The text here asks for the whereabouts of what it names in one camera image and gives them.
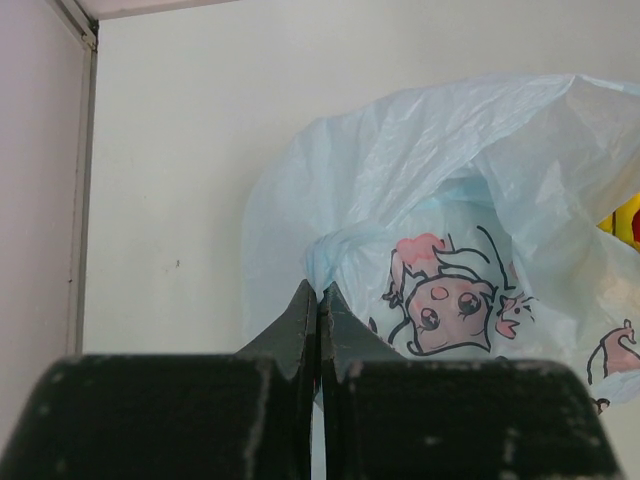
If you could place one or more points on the left aluminium corner post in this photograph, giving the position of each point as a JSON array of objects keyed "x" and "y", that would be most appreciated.
[{"x": 85, "y": 30}]

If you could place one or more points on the light blue plastic bag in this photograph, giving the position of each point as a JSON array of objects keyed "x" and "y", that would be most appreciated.
[{"x": 461, "y": 222}]

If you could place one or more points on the yellow fake lemon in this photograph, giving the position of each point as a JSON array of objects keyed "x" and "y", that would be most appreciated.
[{"x": 618, "y": 223}]

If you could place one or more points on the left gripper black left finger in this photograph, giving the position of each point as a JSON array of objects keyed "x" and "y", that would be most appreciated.
[{"x": 246, "y": 415}]

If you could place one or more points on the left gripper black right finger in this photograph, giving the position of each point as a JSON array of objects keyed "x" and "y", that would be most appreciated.
[{"x": 387, "y": 417}]

